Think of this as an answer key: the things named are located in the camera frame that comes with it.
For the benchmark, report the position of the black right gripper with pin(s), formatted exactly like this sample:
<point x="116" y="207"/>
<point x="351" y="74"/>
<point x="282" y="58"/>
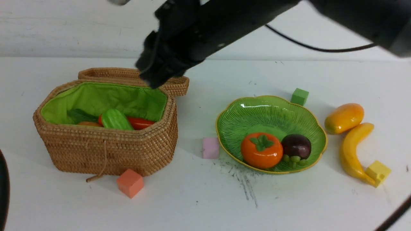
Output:
<point x="186" y="36"/>

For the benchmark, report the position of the orange toy carrot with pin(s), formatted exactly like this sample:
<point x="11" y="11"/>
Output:
<point x="79" y="115"/>

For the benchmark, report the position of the green toy bitter gourd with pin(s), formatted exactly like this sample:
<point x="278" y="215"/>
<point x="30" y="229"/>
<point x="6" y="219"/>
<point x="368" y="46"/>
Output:
<point x="115" y="119"/>

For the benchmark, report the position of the orange toy persimmon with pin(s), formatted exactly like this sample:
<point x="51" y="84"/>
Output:
<point x="261" y="150"/>

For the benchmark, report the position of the brown toy potato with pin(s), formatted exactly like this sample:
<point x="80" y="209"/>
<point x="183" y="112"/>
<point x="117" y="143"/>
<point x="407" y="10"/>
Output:
<point x="89" y="124"/>

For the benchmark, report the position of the purple toy mangosteen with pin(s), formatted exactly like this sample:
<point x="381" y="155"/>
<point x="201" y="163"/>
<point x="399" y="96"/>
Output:
<point x="296" y="150"/>

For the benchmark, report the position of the orange yellow toy mango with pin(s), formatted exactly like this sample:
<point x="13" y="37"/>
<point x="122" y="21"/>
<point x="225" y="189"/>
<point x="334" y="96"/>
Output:
<point x="344" y="118"/>

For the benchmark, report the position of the yellow toy banana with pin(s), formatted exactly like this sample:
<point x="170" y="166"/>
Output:
<point x="348" y="152"/>

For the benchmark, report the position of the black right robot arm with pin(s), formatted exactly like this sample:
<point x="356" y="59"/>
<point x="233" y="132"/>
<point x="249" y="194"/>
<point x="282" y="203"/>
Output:
<point x="386" y="23"/>

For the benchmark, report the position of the woven wicker basket lid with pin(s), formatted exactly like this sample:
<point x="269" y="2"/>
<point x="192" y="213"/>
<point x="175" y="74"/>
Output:
<point x="174" y="87"/>

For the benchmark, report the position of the green leaf-shaped glass plate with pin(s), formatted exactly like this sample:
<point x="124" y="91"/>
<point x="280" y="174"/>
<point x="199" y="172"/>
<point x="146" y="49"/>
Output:
<point x="275" y="116"/>

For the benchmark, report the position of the pink foam cube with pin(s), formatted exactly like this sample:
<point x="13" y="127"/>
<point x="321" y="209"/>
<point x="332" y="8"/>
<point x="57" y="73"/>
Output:
<point x="211" y="148"/>

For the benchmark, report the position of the green foam cube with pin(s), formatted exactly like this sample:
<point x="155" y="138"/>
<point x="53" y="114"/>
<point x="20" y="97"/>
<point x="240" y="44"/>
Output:
<point x="299" y="97"/>

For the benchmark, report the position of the woven wicker basket green lining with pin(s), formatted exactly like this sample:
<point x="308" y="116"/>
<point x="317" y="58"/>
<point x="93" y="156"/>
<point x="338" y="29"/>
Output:
<point x="104" y="151"/>

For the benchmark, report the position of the orange foam cube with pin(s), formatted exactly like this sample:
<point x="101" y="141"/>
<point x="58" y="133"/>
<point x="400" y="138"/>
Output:
<point x="130" y="183"/>

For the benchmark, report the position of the yellow foam block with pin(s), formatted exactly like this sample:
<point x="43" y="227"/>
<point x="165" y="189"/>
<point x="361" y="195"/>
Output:
<point x="378" y="172"/>

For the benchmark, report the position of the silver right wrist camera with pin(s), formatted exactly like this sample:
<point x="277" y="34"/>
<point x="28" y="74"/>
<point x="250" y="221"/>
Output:
<point x="119" y="2"/>

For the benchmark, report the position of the black cable tie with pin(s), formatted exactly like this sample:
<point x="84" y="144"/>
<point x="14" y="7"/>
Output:
<point x="400" y="211"/>

